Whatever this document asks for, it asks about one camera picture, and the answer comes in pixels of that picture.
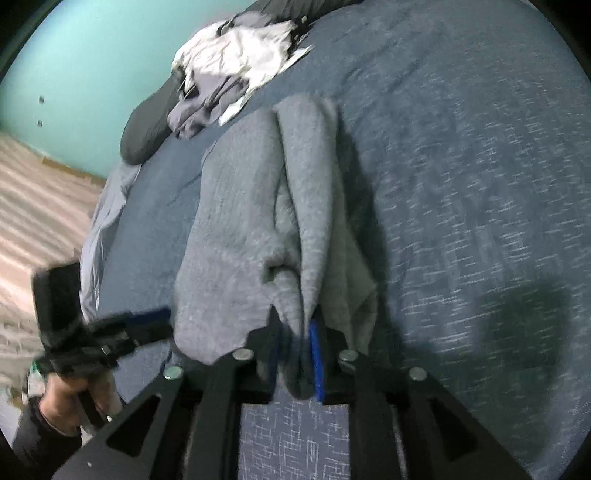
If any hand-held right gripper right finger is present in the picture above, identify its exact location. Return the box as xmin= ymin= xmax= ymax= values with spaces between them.
xmin=308 ymin=320 xmax=532 ymax=480

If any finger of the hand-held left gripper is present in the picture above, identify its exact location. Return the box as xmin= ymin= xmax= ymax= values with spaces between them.
xmin=111 ymin=307 xmax=174 ymax=356

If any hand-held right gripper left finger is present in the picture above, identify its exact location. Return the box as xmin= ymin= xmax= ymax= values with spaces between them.
xmin=51 ymin=318 xmax=283 ymax=480

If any grey knit sweater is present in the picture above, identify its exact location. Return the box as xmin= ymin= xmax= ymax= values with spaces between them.
xmin=173 ymin=92 xmax=379 ymax=400

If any person's left forearm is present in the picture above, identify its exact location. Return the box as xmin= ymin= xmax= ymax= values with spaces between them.
xmin=11 ymin=397 xmax=84 ymax=480

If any person's left hand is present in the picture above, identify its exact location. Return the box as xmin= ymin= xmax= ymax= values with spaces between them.
xmin=39 ymin=364 xmax=123 ymax=437

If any light grey-blue blanket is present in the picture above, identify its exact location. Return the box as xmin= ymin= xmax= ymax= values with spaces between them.
xmin=78 ymin=161 xmax=141 ymax=324

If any pink curtain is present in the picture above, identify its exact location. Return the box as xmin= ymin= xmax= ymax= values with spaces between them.
xmin=0 ymin=131 xmax=109 ymax=416

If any wooden board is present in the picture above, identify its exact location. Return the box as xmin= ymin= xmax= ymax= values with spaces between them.
xmin=41 ymin=157 xmax=107 ymax=178

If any dark grey long pillow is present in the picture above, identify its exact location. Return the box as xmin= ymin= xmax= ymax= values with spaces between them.
xmin=120 ymin=0 xmax=365 ymax=166

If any lilac grey garment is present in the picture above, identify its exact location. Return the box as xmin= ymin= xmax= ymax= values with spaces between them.
xmin=166 ymin=74 xmax=252 ymax=141

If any bed with blue patterned sheet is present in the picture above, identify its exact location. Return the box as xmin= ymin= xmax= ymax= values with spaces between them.
xmin=78 ymin=0 xmax=591 ymax=480

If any white shirt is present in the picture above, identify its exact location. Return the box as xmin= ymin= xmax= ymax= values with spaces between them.
xmin=172 ymin=18 xmax=315 ymax=125

